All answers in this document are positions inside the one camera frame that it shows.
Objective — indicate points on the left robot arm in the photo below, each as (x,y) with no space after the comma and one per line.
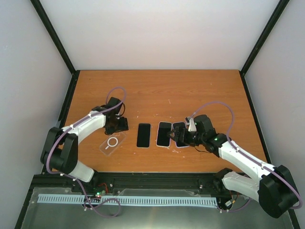
(60,150)

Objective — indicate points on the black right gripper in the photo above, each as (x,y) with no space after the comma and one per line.
(186,140)

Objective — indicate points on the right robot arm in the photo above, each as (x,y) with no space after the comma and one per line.
(272,187)

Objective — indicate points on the light blue slotted cable duct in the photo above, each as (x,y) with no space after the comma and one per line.
(134,201)

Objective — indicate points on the black phone face up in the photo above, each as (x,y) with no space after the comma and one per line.
(143,136)

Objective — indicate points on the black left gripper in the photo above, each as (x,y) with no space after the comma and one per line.
(123,126)

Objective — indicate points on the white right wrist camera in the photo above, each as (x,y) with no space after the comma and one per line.
(191,124)

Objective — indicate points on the blue phone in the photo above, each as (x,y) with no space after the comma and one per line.
(178,129)

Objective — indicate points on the small green led circuit board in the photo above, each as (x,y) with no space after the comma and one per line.
(98,192)

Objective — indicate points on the clear magsafe phone case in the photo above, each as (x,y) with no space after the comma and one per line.
(112,143)

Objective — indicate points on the black aluminium frame rail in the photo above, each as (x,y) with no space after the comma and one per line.
(200,183)

